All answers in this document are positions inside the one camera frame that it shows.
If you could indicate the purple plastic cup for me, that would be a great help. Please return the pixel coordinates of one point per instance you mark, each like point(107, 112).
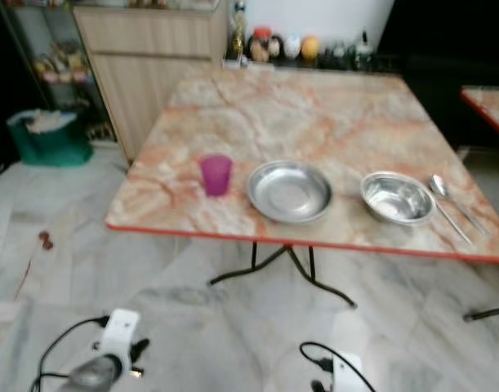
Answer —
point(216, 175)

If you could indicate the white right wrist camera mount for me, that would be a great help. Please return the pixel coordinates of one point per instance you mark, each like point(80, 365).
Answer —
point(347, 374)

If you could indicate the black television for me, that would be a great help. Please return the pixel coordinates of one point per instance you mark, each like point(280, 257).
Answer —
point(445, 28)

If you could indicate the small brown floor object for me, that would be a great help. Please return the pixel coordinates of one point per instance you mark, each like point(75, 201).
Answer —
point(46, 240)

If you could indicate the shallow stainless steel plate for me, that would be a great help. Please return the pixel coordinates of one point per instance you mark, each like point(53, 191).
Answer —
point(290, 193)

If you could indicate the yellow egg-shaped figurine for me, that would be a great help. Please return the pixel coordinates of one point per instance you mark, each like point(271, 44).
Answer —
point(309, 47)

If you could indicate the deep stainless steel bowl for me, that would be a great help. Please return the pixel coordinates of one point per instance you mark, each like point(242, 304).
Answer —
point(398, 199)

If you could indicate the white egg-shaped figurine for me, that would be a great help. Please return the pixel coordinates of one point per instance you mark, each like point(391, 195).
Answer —
point(291, 46)

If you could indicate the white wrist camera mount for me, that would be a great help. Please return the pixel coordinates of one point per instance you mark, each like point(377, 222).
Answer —
point(347, 374)
point(121, 331)

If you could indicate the light wooden cabinet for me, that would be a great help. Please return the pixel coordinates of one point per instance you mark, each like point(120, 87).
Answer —
point(151, 77)

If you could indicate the stainless steel spoon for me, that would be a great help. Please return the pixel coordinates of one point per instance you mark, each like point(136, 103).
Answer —
point(438, 186)

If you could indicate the red-lidded glass jar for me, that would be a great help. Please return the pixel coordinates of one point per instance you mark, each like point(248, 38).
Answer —
point(261, 46)

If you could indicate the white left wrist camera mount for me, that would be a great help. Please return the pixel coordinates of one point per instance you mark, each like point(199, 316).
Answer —
point(121, 331)

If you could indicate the green bag with papers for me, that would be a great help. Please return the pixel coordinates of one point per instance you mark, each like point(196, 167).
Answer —
point(49, 144)

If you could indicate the glass shelf with figurines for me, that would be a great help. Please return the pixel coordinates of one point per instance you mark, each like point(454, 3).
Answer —
point(53, 65)

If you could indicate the stainless steel fork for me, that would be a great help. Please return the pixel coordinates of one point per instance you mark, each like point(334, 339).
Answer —
point(456, 224)

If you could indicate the gold trophy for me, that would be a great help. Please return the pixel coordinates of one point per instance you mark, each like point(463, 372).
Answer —
point(237, 33)

